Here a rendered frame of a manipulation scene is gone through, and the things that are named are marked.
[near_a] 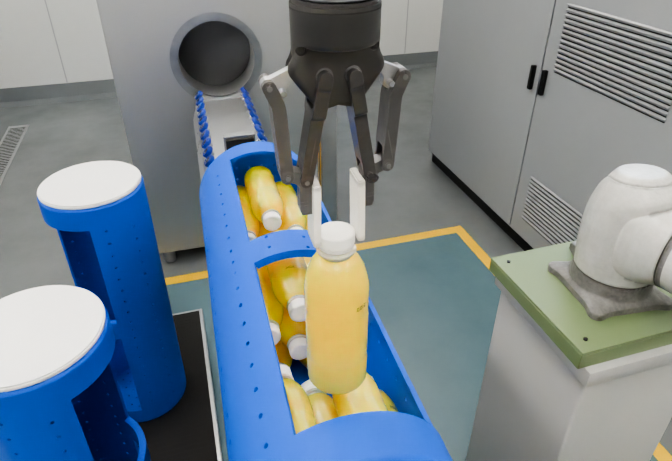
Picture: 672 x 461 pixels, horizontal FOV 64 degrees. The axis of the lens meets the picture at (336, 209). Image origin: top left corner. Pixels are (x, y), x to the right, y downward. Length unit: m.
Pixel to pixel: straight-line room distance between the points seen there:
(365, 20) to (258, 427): 0.50
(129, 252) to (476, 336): 1.59
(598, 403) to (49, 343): 1.07
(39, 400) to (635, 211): 1.11
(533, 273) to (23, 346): 1.03
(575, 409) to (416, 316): 1.50
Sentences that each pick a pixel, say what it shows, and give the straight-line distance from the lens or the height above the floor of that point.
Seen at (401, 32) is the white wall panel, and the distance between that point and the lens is 6.11.
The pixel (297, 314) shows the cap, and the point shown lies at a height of 1.16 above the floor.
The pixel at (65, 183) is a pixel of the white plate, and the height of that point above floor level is 1.04.
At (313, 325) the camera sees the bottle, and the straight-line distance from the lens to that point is 0.59.
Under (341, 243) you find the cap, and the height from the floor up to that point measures 1.46.
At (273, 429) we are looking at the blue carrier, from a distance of 0.70.
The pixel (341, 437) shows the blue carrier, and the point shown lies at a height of 1.23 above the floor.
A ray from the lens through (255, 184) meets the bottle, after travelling 1.21.
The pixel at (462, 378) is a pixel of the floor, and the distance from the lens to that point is 2.39.
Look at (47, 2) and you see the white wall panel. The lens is 5.60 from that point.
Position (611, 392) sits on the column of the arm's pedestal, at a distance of 1.25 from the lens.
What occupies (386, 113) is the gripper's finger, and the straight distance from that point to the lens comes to 0.49.
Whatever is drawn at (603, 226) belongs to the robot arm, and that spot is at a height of 1.22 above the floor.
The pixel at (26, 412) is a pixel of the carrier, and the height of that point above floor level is 0.97.
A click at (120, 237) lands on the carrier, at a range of 1.62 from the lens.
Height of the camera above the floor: 1.77
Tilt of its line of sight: 32 degrees down
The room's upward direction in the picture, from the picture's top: straight up
